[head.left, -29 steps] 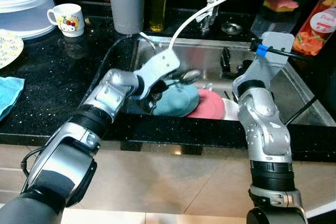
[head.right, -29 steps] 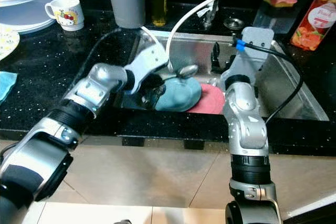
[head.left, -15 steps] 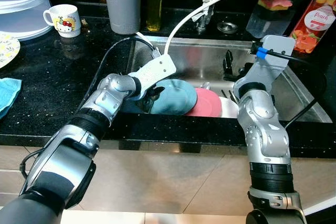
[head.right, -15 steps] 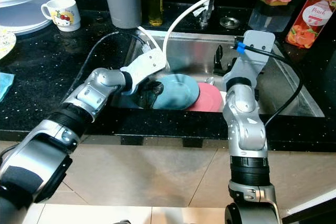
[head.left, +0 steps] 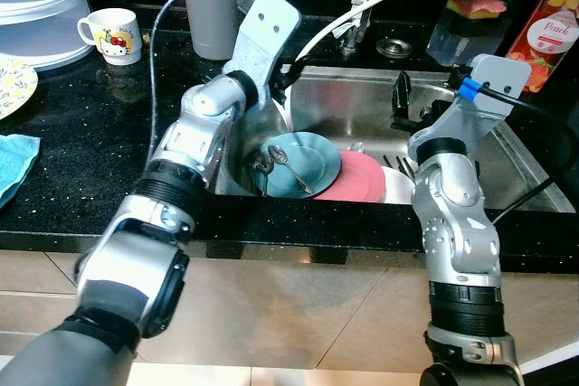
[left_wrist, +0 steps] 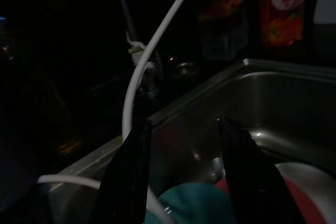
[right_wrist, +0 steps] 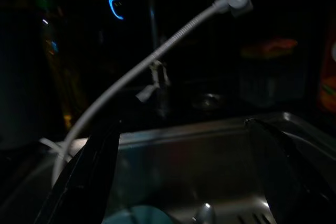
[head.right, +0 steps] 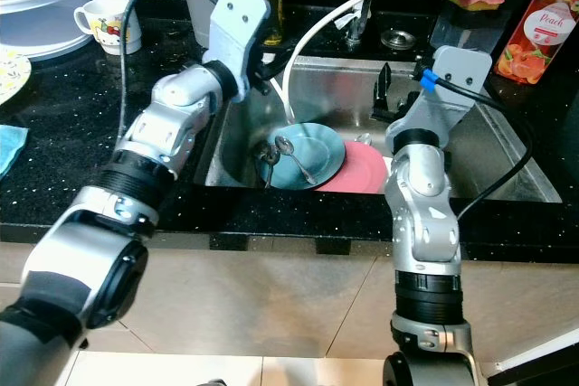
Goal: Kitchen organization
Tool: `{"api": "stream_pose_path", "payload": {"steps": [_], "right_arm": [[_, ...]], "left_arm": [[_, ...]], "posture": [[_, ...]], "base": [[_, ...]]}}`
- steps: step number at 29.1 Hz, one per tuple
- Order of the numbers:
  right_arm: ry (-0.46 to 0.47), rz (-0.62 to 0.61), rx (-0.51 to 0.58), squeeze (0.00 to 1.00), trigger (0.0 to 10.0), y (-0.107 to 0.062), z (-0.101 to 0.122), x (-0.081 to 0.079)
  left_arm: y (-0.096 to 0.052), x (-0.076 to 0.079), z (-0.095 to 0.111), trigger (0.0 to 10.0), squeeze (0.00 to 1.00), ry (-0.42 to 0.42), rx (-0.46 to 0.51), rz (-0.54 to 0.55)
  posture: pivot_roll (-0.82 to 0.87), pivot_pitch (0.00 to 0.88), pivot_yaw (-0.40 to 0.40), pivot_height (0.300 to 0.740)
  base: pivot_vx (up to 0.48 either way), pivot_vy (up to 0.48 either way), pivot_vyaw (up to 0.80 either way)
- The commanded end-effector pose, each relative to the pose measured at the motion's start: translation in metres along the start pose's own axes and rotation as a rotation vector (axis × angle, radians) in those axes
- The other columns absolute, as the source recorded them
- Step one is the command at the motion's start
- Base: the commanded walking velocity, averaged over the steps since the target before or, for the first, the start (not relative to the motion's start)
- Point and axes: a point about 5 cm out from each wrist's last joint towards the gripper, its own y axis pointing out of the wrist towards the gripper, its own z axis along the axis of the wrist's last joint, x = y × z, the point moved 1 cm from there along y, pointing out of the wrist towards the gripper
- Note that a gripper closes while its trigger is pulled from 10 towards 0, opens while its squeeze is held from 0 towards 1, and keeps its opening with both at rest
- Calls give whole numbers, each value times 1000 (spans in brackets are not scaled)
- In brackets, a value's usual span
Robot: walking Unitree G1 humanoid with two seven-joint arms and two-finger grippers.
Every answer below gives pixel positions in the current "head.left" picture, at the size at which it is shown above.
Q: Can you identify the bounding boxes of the white deep plate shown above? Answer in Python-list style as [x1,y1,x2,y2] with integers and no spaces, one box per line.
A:
[375,165,419,205]

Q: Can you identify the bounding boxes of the pink plate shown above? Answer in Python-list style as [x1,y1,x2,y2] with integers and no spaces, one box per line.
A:
[312,149,388,203]

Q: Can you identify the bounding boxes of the light blue plate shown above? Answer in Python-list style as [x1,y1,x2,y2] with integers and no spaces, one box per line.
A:
[256,131,343,199]

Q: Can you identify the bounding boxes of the floral patterned plate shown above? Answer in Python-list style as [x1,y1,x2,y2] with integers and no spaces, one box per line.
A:
[0,54,39,120]

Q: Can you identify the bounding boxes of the round metal sink strainer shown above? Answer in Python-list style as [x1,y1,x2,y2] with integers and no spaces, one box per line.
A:
[376,37,415,58]

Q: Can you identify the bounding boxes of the stainless steel sink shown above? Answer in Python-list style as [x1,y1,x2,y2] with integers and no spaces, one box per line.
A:
[213,65,577,215]

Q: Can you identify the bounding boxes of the grey tumbler with red logo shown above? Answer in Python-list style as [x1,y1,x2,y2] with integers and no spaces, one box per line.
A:
[178,0,247,61]

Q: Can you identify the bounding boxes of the pink and yellow sponge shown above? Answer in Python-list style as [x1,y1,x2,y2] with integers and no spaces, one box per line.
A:
[445,0,508,18]

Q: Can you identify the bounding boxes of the red peach soap bottle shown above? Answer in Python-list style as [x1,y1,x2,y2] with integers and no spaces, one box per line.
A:
[505,0,579,93]

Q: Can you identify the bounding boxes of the white cartoon cat mug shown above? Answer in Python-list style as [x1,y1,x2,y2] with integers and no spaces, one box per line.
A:
[77,8,143,66]

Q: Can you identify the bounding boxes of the beige cabinet front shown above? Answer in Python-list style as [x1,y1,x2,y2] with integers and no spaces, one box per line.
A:
[0,250,579,373]

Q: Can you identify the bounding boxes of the translucent plastic lidded container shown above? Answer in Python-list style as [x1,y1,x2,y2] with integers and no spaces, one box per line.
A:
[0,0,117,71]

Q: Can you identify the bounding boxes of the blue towel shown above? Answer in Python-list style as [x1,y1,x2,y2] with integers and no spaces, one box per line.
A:
[0,133,42,211]

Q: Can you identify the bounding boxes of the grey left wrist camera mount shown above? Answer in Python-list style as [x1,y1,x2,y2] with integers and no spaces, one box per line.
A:
[233,0,302,108]

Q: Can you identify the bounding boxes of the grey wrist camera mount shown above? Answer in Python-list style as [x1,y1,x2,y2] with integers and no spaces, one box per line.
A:
[412,53,533,147]
[233,0,302,108]

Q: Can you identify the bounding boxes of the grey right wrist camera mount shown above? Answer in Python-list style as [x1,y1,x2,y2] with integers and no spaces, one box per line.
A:
[412,53,533,147]

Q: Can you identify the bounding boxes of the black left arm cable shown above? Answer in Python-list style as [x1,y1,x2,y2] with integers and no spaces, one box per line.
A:
[147,0,259,152]

